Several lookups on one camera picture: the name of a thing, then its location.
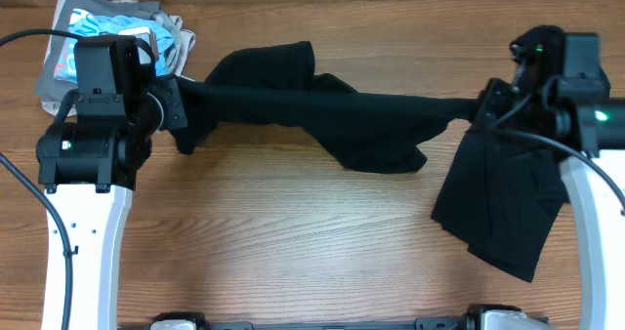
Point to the beige folded garment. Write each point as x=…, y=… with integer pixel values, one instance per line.
x=183, y=39

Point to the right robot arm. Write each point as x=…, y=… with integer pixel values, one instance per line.
x=559, y=98

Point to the grey folded t-shirt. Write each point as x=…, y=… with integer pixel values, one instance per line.
x=58, y=86

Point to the light blue folded t-shirt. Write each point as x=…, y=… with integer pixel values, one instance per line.
x=86, y=24

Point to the dark navy garment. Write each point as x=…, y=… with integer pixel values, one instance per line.
x=502, y=197

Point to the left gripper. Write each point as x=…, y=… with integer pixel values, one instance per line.
x=169, y=92

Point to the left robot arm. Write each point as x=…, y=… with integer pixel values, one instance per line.
x=88, y=159

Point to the black t-shirt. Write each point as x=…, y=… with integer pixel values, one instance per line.
x=277, y=85

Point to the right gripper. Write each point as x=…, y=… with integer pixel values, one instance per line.
x=485, y=115

